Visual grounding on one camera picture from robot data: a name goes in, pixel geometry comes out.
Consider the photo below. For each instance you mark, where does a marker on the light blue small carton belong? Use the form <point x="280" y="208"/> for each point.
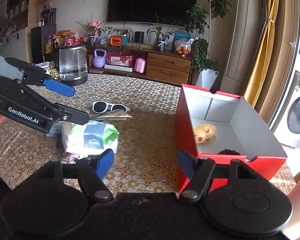
<point x="55" y="130"/>

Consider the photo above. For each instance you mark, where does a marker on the potted plant patterned pot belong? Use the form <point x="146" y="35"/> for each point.
<point x="162" y="36"/>

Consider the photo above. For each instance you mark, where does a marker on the black television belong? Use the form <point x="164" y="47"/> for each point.
<point x="168" y="12"/>

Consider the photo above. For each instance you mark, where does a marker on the white sunglasses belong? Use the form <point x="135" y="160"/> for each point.
<point x="100" y="107"/>

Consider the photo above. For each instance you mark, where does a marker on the purple kettlebell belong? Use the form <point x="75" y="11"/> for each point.
<point x="99" y="61"/>

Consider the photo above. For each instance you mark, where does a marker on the orange teal radio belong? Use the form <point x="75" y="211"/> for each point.
<point x="118" y="40"/>

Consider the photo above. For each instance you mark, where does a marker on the cartoon face plush keychain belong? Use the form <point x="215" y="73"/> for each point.
<point x="70" y="158"/>

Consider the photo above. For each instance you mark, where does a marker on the black hair scrunchie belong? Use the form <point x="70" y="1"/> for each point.
<point x="228" y="152"/>

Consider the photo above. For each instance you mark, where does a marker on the yellow pig toy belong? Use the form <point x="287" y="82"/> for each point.
<point x="204" y="133"/>

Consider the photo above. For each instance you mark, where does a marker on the glass electric kettle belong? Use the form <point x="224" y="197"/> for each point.
<point x="72" y="62"/>

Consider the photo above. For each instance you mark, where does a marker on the yellow curtain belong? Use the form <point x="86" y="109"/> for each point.
<point x="263" y="57"/>

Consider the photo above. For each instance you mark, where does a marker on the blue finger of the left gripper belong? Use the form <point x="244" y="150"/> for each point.
<point x="72" y="116"/>
<point x="34" y="75"/>

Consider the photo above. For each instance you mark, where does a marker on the washing machine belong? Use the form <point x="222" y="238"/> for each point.
<point x="287" y="131"/>

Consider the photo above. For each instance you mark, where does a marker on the wooden sideboard cabinet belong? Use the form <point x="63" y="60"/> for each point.
<point x="166" y="67"/>

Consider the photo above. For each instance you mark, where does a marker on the bag of fruit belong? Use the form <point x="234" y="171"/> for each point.
<point x="183" y="46"/>

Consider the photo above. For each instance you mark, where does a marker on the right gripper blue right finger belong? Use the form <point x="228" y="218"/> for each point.
<point x="198" y="172"/>

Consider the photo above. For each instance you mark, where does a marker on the lace flower tablecloth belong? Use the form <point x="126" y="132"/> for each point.
<point x="163" y="119"/>

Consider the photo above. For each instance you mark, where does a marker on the white planter with plant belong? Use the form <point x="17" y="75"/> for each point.
<point x="202" y="23"/>

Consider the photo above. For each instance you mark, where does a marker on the red cardboard box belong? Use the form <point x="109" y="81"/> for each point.
<point x="238" y="127"/>

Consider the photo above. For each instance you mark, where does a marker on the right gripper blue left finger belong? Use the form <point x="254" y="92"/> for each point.
<point x="91" y="172"/>

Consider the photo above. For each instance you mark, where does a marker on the pink small case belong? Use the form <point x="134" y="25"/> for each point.
<point x="140" y="65"/>

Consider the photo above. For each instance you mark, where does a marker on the silver foil packet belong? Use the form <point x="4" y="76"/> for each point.
<point x="117" y="115"/>

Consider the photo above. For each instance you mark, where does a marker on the picture frame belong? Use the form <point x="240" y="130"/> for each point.
<point x="119" y="31"/>

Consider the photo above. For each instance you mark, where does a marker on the black cylinder speaker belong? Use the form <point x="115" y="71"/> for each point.
<point x="139" y="37"/>

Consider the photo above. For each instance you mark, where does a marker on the white tissue pack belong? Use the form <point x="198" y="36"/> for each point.
<point x="92" y="138"/>

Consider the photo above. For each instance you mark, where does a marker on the red gift box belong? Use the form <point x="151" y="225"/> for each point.
<point x="121" y="58"/>

